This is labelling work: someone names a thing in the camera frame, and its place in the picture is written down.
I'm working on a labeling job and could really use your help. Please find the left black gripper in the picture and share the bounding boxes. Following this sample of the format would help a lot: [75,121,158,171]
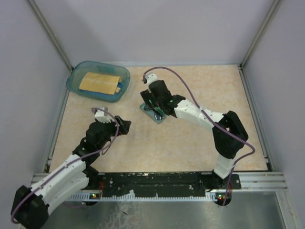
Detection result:
[97,115,131,150]

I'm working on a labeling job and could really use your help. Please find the grey glasses case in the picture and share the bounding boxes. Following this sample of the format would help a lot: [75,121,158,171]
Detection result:
[140,103,166,124]

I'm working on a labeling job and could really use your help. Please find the metal frame sunglasses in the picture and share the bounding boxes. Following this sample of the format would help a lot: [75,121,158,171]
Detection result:
[143,106,163,121]

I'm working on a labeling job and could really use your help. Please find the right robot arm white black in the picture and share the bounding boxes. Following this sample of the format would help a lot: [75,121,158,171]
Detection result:
[140,80,248,190]

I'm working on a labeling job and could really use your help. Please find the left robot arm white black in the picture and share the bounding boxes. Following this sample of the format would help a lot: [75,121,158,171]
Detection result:
[10,115,132,229]

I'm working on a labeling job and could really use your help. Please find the teal plastic bin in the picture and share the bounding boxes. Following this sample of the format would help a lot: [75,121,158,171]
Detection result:
[66,61,131,103]

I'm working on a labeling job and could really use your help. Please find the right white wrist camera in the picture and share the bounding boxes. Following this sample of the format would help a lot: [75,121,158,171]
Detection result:
[142,73,158,85]

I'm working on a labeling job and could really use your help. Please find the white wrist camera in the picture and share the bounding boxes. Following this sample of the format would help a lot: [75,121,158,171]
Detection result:
[91,107,112,123]
[142,73,158,85]

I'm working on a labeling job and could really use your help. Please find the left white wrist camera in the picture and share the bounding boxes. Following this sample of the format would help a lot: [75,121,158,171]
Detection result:
[91,107,112,123]

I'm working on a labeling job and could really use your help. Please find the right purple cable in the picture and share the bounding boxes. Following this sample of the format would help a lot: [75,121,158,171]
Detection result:
[142,67,255,206]

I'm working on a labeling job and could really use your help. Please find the purple cable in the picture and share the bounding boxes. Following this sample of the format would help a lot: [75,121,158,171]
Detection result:
[142,67,255,206]
[10,107,120,224]

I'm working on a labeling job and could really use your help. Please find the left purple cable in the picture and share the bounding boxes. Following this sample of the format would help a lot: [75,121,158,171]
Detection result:
[10,107,120,224]

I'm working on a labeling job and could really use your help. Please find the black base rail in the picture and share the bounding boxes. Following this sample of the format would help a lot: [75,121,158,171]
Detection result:
[85,172,241,205]

